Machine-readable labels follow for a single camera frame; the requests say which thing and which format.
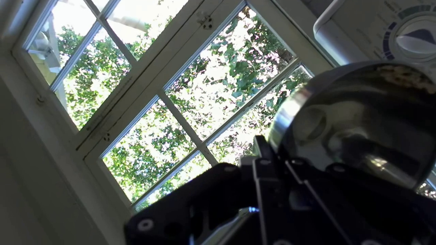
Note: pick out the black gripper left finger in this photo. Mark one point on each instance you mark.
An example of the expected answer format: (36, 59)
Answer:
(204, 213)

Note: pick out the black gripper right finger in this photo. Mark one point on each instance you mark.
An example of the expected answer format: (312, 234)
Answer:
(386, 218)

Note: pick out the silver metal bowl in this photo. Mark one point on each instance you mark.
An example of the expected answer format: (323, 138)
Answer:
(345, 109)

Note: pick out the white framed window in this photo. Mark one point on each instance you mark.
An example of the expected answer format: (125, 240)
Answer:
(150, 90)

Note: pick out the large washer timer dial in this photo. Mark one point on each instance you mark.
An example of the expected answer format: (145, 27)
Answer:
(416, 38)

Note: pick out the white washing machine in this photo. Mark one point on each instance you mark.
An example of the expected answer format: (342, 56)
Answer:
(354, 32)

